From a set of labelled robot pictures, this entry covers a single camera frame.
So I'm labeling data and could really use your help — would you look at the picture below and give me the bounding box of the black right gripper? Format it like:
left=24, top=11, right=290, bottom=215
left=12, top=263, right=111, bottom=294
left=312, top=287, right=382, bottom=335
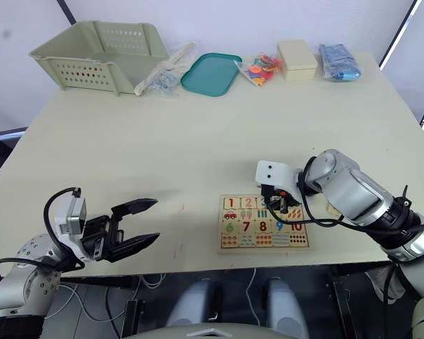
left=260, top=183, right=302, bottom=215

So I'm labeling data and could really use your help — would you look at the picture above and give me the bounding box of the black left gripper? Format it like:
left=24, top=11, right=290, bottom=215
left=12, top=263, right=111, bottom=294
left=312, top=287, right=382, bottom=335
left=80, top=198, right=161, bottom=263

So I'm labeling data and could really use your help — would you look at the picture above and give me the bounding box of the wooden number puzzle board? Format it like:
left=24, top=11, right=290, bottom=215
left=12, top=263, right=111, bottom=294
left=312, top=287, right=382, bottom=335
left=216, top=194, right=314, bottom=255

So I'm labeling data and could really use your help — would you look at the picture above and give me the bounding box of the six items picture tile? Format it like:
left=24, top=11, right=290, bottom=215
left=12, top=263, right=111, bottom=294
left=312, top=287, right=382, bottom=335
left=220, top=234, right=240, bottom=249

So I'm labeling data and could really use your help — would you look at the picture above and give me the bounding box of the black table leg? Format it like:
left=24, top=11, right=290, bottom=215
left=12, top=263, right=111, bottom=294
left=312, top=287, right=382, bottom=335
left=329, top=278, right=358, bottom=339
left=121, top=299, right=146, bottom=339

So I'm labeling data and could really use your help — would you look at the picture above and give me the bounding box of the grey rounded shape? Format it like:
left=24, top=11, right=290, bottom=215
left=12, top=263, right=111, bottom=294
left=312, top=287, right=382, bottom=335
left=264, top=276, right=310, bottom=339
left=167, top=278, right=223, bottom=328

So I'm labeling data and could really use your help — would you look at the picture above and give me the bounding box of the white cloth wrap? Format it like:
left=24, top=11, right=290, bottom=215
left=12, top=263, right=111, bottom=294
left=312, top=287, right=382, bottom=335
left=365, top=265, right=406, bottom=305

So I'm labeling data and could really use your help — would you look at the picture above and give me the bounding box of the clear bag of colourful shapes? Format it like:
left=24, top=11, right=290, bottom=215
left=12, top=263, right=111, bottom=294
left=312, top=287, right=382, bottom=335
left=233, top=51, right=284, bottom=88

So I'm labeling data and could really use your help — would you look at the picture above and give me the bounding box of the cream rectangular box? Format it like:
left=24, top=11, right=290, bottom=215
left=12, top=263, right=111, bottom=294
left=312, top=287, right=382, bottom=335
left=276, top=39, right=318, bottom=81

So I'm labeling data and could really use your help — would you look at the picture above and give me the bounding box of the teal plastic tray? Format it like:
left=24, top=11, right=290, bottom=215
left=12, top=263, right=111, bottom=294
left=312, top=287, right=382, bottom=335
left=179, top=52, right=243, bottom=97

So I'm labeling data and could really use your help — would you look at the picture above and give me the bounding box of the blue packet in clear wrap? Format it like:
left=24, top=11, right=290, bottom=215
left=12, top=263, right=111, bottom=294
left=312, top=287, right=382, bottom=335
left=317, top=42, right=363, bottom=83

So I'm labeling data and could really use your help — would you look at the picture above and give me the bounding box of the black chair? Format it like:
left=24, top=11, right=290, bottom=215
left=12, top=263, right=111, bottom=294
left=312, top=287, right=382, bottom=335
left=0, top=129, right=26, bottom=186

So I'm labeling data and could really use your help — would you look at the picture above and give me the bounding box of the pale green plastic basket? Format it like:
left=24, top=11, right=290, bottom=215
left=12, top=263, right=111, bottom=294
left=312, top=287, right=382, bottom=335
left=28, top=20, right=170, bottom=97

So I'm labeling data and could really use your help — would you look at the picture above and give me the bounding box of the black slanted pole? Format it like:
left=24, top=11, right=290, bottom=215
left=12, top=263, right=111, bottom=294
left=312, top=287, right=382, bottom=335
left=379, top=0, right=423, bottom=71

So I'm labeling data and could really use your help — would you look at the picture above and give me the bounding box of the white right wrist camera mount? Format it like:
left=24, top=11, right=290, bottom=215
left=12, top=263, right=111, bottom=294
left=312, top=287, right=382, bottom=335
left=254, top=160, right=305, bottom=206

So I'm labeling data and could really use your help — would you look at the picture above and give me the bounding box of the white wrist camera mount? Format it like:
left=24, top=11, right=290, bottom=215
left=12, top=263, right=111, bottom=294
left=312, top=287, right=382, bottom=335
left=54, top=196, right=93, bottom=264
left=254, top=160, right=305, bottom=206

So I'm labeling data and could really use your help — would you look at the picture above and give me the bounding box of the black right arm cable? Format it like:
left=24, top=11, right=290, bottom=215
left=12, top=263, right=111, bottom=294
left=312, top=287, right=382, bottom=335
left=263, top=157, right=424, bottom=234

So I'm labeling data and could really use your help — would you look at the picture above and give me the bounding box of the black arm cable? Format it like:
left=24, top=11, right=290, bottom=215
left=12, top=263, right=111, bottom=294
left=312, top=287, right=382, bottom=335
left=263, top=157, right=424, bottom=234
left=0, top=186, right=84, bottom=283

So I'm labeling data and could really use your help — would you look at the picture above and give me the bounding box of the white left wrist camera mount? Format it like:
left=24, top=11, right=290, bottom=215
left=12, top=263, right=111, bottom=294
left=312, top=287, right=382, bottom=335
left=54, top=196, right=93, bottom=264

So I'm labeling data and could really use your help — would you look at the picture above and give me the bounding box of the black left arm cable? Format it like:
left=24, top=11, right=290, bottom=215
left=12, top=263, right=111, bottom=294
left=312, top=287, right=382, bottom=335
left=0, top=186, right=84, bottom=283

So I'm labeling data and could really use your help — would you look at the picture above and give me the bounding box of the white floor cable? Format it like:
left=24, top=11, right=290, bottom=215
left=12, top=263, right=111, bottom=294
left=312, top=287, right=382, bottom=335
left=58, top=273, right=167, bottom=323
left=245, top=268, right=263, bottom=335

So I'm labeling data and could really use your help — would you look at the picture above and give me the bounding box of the clear bag with white rope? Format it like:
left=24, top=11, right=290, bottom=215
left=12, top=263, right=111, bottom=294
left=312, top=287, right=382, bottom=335
left=133, top=41, right=199, bottom=98

